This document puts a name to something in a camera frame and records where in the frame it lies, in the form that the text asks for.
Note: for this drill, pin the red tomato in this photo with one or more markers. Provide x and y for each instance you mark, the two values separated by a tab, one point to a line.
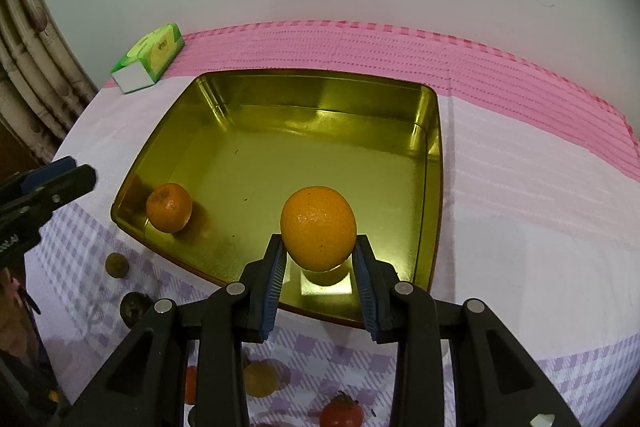
341	413

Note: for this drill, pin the pink plaid tablecloth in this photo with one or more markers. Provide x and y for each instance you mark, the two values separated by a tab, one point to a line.
525	187

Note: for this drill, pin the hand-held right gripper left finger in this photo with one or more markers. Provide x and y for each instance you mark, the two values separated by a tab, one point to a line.
272	289

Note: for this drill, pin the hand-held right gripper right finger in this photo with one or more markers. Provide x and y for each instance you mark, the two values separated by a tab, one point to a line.
366	292

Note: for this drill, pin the smooth orange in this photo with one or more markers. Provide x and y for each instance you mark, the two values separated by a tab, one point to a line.
318	227

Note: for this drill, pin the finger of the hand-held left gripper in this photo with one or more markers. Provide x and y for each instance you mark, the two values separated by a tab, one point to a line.
50	172
70	184

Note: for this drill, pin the yellow fruit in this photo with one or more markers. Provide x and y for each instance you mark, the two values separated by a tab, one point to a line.
261	378

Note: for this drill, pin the red-orange fruit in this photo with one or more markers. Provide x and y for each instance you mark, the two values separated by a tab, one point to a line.
190	384

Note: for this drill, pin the small mandarin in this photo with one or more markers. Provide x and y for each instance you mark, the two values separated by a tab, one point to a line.
169	208

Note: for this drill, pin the gold metal tray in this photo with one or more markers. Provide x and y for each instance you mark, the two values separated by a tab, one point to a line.
280	147

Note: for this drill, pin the green tissue pack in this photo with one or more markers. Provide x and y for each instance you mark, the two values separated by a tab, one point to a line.
152	54

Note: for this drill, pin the dark passion fruit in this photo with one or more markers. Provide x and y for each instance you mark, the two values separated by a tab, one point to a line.
134	307

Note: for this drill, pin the small brown-green fruit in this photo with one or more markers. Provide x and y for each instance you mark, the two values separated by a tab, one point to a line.
116	265

